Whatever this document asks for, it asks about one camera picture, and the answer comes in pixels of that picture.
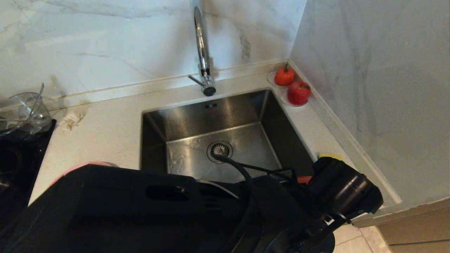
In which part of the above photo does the stainless steel sink basin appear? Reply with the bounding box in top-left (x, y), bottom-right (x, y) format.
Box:
top-left (140, 90), bottom-right (317, 184)

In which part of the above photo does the round metal drain strainer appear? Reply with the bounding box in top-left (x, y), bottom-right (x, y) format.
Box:
top-left (207, 141), bottom-right (233, 164)

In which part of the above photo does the small white dish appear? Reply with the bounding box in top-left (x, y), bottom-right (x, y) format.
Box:
top-left (267, 71), bottom-right (296, 89)
top-left (280, 89), bottom-right (309, 109)

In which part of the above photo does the chrome gooseneck faucet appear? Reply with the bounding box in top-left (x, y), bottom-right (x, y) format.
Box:
top-left (188, 0), bottom-right (217, 97)

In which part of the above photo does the red toy tomato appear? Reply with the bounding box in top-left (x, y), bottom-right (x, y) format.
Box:
top-left (274, 63), bottom-right (296, 87)

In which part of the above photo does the red toy apple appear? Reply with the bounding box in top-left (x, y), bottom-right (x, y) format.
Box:
top-left (287, 82), bottom-right (311, 106)

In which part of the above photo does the pink plate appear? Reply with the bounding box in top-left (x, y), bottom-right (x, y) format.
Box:
top-left (51, 161), bottom-right (118, 183)

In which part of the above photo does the crumpled white tissue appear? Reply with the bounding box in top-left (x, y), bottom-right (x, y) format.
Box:
top-left (58, 110), bottom-right (87, 132)

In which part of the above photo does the clear glass cup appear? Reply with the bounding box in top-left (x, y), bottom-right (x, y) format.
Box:
top-left (19, 97), bottom-right (53, 135)

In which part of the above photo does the thin metal spoon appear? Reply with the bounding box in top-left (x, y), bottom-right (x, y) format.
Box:
top-left (30, 83), bottom-right (45, 118)

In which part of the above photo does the black induction cooktop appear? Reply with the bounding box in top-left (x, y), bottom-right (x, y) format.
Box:
top-left (0, 119), bottom-right (57, 239)

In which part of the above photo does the clear glass bowl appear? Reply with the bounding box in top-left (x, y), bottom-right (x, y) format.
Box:
top-left (0, 92), bottom-right (45, 138)

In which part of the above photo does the light wooden cabinet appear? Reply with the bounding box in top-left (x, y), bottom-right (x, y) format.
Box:
top-left (352, 197), bottom-right (450, 253)

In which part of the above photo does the smooth black arm cable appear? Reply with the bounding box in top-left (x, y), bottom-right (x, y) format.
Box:
top-left (212, 154), bottom-right (259, 199)

